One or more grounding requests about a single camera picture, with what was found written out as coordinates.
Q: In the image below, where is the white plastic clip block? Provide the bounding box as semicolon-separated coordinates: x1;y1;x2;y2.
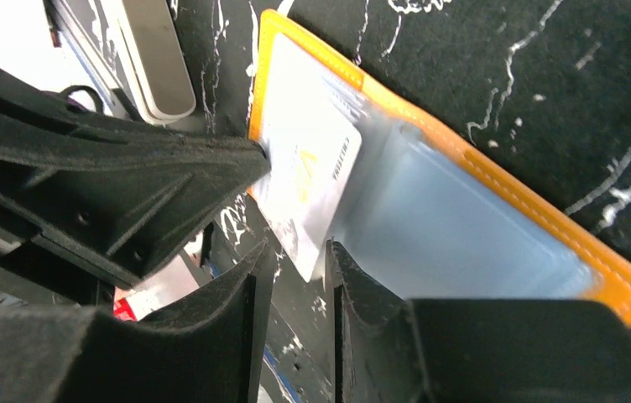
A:
101;1;196;124

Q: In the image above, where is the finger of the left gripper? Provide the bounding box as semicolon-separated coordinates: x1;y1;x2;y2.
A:
0;68;143;133
0;98;269;286

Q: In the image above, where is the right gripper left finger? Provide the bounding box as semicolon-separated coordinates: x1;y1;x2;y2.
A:
0;242;274;402

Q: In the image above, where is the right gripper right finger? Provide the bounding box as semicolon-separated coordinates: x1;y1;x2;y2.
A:
326;241;631;402

